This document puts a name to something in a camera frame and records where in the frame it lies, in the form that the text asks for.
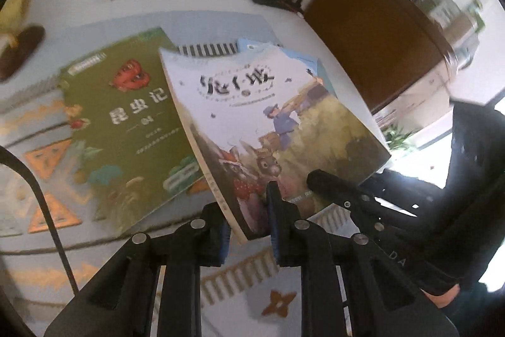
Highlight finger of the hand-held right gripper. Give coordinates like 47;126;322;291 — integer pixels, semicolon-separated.
308;170;418;232

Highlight beige globe on wooden base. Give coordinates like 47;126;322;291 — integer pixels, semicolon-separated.
0;0;47;82

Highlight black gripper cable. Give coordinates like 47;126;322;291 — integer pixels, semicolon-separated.
0;145;80;296

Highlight green book with red insect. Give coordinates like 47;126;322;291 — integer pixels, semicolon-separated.
59;27;206;235

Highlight person's right hand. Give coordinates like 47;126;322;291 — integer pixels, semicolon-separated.
423;283;463;309

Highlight white and yellow picture book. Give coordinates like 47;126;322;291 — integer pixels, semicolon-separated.
158;45;392;242

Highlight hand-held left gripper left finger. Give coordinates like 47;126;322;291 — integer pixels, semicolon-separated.
43;203;232;337

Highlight printed play mat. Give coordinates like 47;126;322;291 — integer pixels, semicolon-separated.
0;9;395;337

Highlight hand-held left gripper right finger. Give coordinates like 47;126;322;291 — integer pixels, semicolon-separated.
267;182;458;337

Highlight brown wooden cabinet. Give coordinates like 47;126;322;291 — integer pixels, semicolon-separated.
304;0;454;114

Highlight light blue book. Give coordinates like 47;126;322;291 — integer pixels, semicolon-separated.
237;38;328;85

